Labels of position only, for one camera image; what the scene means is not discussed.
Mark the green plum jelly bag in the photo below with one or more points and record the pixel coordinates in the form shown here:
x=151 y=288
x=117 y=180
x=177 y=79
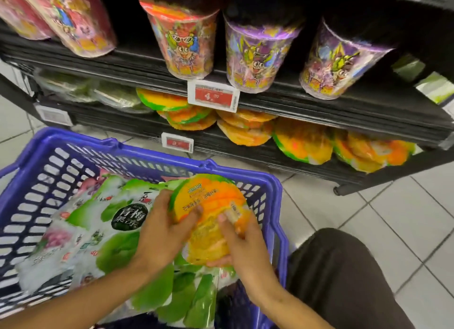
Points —
x=117 y=211
x=184 y=296

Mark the large red price tag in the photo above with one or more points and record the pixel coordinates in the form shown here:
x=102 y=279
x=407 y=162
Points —
x=212 y=95

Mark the green white packet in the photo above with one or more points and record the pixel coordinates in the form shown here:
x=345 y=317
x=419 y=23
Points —
x=408 y=69
x=436 y=87

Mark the blue plastic shopping basket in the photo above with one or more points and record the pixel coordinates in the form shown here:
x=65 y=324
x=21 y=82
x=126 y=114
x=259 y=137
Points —
x=53 y=144

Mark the person's dark trouser leg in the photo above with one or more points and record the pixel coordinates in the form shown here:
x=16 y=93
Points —
x=340 y=282

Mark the row of mango jelly cups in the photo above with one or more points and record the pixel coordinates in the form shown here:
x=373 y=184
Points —
x=301 y=144

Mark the black store shelf unit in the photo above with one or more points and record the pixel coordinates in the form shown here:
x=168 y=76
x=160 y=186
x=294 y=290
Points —
x=319 y=105

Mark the purple cartoon snack cup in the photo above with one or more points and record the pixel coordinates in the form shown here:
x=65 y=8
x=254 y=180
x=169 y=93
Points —
x=255 y=59
x=333 y=69

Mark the person's left thumb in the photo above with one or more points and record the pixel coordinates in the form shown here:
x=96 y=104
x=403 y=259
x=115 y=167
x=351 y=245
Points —
x=189 y=216

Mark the person's left hand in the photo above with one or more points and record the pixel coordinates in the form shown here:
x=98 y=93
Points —
x=159 y=236

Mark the person's right thumb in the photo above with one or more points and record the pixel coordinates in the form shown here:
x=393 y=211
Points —
x=227 y=227

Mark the pink cartoon snack cup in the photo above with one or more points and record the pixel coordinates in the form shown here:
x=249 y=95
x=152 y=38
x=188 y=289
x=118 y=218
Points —
x=17 y=16
x=74 y=23

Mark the person's right forearm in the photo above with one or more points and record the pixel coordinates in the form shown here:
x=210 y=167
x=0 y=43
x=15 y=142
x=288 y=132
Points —
x=287 y=311

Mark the mango jelly cup green rim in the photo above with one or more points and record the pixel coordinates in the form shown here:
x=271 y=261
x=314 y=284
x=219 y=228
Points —
x=209 y=197

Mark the small red price tag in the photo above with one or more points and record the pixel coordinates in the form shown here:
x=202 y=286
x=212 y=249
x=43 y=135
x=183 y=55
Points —
x=177 y=142

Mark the pink fruit jelly bag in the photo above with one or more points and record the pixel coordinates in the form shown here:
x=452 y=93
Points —
x=53 y=240

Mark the blank white price tag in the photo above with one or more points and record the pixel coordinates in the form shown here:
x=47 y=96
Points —
x=53 y=115

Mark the person's left forearm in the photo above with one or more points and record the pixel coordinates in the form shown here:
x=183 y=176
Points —
x=78 y=304

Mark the person's right hand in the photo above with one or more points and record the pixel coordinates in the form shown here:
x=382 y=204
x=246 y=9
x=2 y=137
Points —
x=250 y=257

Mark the orange cartoon snack cup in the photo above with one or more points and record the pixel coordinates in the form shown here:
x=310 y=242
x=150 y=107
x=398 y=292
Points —
x=184 y=44

